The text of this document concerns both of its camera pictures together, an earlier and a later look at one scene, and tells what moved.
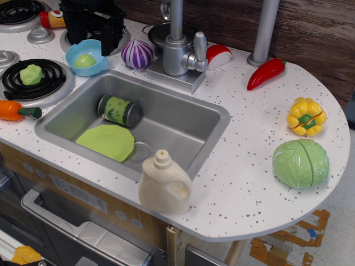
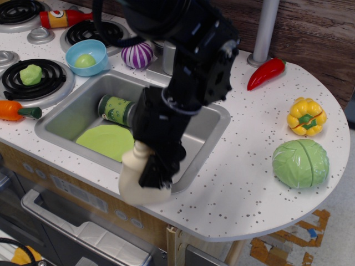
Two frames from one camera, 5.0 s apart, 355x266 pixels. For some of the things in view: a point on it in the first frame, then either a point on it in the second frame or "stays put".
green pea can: (120, 111) stays put
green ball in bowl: (85, 60) stays put
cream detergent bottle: (165, 187) -> (131, 189)
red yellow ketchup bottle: (53, 19) stays put
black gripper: (86, 17) -> (160, 127)
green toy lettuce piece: (31, 75) stays put
